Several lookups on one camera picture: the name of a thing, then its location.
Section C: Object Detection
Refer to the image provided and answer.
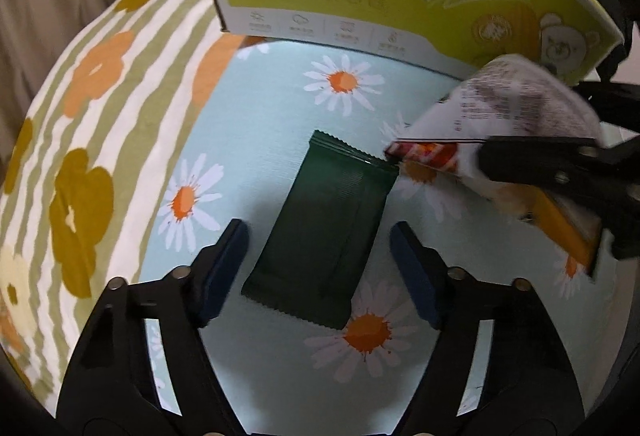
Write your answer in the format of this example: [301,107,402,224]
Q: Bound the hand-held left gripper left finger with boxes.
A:
[56,218,251,436]

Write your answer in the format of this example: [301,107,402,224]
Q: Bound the white packet with orange edge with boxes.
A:
[384,54,606,284]

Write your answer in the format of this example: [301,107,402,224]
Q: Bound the dark green snack packet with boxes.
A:
[240,130,401,331]

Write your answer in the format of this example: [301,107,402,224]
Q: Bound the striped floral blanket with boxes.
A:
[0,0,271,407]

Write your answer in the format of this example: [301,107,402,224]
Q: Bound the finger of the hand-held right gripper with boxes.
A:
[570,83,640,131]
[477,136,640,261]

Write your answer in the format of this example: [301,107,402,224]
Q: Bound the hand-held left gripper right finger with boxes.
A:
[390,222,586,436]

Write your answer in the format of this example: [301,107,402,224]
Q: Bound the light blue daisy print cloth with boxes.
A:
[135,38,640,434]

